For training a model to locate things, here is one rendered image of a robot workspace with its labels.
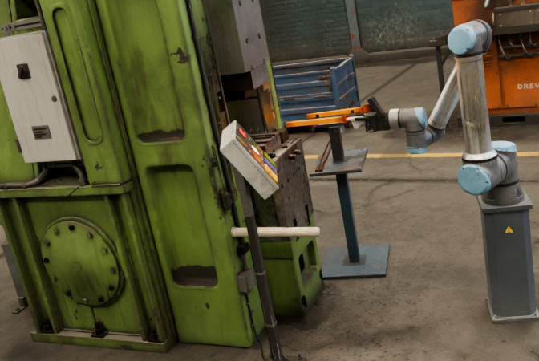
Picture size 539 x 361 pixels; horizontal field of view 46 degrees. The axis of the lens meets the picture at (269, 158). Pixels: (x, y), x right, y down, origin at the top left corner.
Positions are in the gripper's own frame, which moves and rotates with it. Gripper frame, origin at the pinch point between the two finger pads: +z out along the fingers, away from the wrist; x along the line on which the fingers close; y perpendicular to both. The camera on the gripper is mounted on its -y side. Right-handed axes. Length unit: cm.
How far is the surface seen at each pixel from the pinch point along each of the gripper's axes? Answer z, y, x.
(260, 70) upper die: 42, -28, -2
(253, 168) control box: 20, 1, -71
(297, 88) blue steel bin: 167, 53, 356
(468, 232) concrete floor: -39, 104, 96
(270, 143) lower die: 41.5, 10.1, -5.3
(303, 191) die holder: 35, 43, 13
